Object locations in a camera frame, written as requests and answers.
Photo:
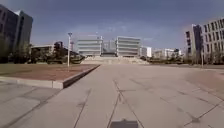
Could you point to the pale stone stairs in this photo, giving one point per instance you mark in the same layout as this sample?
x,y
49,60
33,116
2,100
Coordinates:
x,y
115,60

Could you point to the white layered building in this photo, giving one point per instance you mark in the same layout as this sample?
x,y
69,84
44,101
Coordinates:
x,y
110,46

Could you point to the grey paved plaza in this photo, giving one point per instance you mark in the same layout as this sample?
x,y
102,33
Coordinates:
x,y
140,90

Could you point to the grey stone kerb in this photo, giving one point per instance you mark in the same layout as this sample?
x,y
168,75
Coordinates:
x,y
68,81

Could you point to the white low building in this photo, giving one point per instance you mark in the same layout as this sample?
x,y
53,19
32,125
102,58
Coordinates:
x,y
163,52

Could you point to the robot's own part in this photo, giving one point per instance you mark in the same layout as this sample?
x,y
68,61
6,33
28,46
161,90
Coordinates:
x,y
124,124

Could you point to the row of bushes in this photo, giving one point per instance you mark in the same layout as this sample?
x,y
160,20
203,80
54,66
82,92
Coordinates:
x,y
173,59

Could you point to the brown bare earth bed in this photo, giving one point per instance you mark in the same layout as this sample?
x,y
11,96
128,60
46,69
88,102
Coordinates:
x,y
43,71

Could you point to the row of trees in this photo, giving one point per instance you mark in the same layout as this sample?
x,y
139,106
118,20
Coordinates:
x,y
43,55

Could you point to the low brown building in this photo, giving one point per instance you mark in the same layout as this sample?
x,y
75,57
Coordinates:
x,y
42,48

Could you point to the grey windowed building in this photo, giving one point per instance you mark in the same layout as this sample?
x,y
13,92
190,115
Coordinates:
x,y
208,38

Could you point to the dark glass building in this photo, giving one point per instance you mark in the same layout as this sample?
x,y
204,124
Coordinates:
x,y
11,31

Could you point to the pale lamp post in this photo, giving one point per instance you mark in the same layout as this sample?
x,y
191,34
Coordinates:
x,y
69,50

